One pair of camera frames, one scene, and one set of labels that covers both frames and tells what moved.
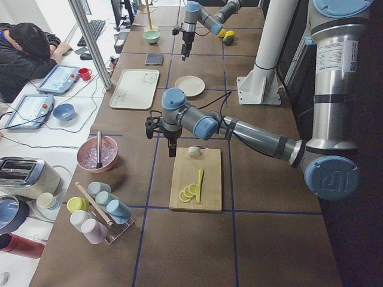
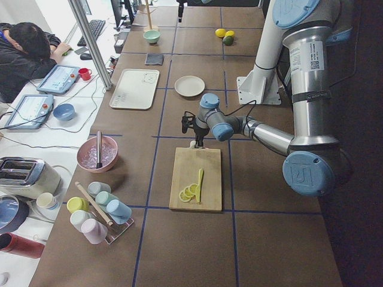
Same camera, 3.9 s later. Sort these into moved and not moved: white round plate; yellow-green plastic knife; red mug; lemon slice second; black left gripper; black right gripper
Moved: black left gripper; black right gripper
Not moved: white round plate; red mug; yellow-green plastic knife; lemon slice second
